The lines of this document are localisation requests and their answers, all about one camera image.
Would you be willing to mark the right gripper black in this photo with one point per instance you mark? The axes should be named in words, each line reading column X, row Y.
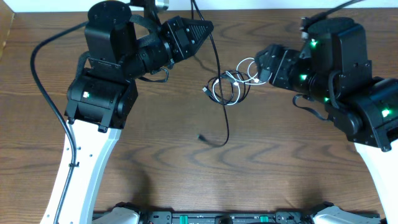
column 278, row 59

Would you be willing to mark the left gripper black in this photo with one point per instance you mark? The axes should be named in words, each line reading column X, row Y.
column 177, row 35

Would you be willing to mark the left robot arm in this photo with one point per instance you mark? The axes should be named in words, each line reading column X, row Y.
column 126, row 41

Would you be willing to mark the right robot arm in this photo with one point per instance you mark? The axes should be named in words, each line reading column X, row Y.
column 333, row 68

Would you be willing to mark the cardboard box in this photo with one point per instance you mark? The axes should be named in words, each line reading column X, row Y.
column 6, row 20

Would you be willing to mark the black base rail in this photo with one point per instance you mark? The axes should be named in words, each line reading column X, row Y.
column 124, row 215

